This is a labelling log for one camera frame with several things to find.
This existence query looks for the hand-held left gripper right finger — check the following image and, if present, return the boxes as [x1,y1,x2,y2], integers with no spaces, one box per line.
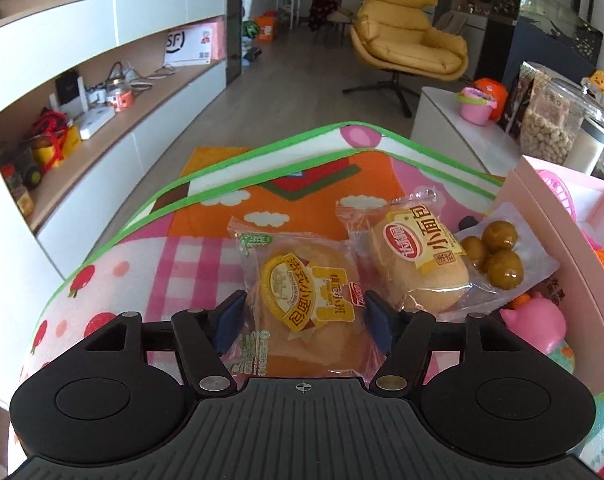
[364,291,525,397]

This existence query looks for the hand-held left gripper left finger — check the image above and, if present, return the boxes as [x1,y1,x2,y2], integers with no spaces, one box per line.
[82,290,247,397]

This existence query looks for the bread packet with red label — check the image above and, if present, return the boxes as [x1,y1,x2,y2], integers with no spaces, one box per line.
[336,187,475,318]

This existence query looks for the bread packet with yellow round label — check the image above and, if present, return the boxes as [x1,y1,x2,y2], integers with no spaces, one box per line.
[229,216,367,378]

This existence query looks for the clear packet of green balls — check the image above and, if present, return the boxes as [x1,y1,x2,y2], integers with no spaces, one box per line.
[439,202,560,321]

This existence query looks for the pink cardboard box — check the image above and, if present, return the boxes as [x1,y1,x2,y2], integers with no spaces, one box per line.
[497,155,604,396]

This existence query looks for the colourful printed play mat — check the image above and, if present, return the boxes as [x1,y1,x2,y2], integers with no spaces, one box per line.
[19,121,604,480]

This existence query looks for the pink pig toy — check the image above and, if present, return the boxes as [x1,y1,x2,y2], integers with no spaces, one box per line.
[499,297,568,356]

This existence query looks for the teal toy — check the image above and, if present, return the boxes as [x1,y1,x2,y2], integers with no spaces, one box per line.
[549,342,578,376]

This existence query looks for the pink hand fan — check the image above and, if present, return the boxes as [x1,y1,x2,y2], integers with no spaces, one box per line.
[539,167,580,221]

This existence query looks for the pink toy bucket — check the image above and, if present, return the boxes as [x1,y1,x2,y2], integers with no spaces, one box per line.
[457,86,500,126]

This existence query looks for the white power strip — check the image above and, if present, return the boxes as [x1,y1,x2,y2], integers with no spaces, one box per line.
[76,107,116,140]

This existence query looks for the small spice jar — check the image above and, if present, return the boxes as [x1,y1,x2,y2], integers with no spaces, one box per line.
[10,185,35,218]
[0,164,22,196]

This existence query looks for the red yellow toy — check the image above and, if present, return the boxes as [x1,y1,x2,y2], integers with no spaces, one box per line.
[29,110,82,168]

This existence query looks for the large glass jar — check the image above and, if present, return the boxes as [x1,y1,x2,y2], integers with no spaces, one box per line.
[519,77,604,161]

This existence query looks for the toy truck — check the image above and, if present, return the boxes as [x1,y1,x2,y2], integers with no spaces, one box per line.
[0,140,47,188]

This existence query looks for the orange bucket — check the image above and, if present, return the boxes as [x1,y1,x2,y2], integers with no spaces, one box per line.
[469,77,509,121]

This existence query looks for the dark snack bag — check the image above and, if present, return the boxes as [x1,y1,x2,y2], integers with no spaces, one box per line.
[497,62,548,141]

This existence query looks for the white thermos bottle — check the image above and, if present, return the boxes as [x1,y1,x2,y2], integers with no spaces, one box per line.
[564,117,604,176]

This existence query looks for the white pink courier box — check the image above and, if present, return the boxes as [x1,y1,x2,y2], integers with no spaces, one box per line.
[162,17,225,67]

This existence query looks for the black box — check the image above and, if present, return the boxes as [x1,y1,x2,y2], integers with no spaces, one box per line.
[54,70,82,113]

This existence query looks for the yellow lounge chair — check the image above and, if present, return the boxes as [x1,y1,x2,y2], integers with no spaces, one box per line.
[343,0,470,118]

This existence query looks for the orange box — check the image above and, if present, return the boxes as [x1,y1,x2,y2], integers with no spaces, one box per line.
[254,15,279,42]

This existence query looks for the white stool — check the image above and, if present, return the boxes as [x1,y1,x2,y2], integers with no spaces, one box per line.
[276,0,297,28]

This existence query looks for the dark patterned blanket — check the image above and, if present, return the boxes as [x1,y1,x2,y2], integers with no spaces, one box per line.
[309,0,340,31]

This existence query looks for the yellow duck plush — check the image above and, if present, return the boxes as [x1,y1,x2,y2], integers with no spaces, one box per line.
[582,70,604,106]

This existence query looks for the glass fish tank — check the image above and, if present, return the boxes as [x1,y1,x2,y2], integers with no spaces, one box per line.
[492,0,604,66]

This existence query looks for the white wooden wall cabinet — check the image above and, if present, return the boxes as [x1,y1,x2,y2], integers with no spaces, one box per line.
[0,0,243,281]

